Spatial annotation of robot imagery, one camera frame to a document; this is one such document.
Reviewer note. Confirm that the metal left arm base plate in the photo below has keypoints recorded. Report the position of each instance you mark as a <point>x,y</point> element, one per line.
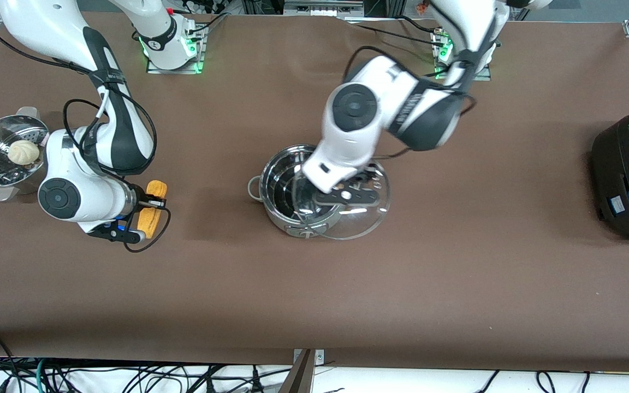
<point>484,73</point>

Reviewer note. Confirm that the brown table cover mat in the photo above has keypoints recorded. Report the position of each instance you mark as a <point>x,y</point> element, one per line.
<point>402,284</point>

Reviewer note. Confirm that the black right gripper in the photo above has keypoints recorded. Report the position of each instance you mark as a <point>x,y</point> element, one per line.
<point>136,201</point>

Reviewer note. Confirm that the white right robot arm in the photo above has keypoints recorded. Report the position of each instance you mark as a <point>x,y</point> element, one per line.
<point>52,27</point>

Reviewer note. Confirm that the metal table edge bracket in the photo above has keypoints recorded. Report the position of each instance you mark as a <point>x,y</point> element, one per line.
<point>301,376</point>

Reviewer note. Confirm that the round glass pot lid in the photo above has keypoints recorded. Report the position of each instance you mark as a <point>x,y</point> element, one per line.
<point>369,221</point>

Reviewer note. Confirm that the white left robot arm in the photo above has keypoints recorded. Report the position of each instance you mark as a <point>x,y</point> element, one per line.
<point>358,131</point>

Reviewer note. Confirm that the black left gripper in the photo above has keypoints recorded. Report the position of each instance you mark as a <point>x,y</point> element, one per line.
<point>368,176</point>

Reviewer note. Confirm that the white steamed bun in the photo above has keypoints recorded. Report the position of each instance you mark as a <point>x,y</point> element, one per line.
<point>23,153</point>

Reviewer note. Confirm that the yellow corn cob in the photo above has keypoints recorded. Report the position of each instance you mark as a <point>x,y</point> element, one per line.
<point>156,190</point>

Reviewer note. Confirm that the grey power strip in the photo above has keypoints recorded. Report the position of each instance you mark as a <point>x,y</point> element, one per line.
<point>322,7</point>

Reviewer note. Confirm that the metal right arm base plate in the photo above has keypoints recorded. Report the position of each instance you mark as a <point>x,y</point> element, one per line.
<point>153,68</point>

